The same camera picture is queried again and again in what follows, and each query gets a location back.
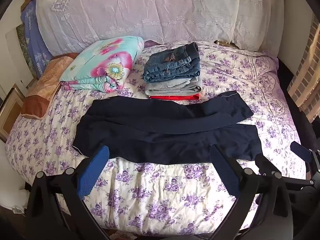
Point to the white cloth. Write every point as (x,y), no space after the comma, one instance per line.
(12,202)

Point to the folded red garment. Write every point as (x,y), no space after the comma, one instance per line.
(175,96)

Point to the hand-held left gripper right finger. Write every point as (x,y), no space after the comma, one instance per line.
(225,172)

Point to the wooden picture frame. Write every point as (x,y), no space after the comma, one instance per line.
(10,115)

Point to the folded teal pink floral quilt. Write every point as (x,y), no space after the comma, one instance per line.
(105,62)

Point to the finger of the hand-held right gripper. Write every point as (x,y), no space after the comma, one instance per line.
(301,150)
(262,163)

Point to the brick pattern curtain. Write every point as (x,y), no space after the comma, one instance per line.
(305,75)

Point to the folded grey pants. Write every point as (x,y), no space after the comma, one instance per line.
(175,87)

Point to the blue patterned pillow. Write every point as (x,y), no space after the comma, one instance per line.
(35,42)

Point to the folded blue jeans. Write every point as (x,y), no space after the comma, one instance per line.
(172,62)

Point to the black bed frame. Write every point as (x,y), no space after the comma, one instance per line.
(287,82)

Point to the navy blue pants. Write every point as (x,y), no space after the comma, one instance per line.
(162,135)

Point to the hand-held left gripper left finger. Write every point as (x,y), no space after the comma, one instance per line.
(92,172)

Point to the orange brown cushion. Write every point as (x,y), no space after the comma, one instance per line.
(47,85)

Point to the purple floral bedspread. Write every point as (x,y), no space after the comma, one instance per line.
(155,195)

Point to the white lace cover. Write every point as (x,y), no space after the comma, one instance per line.
(155,10)

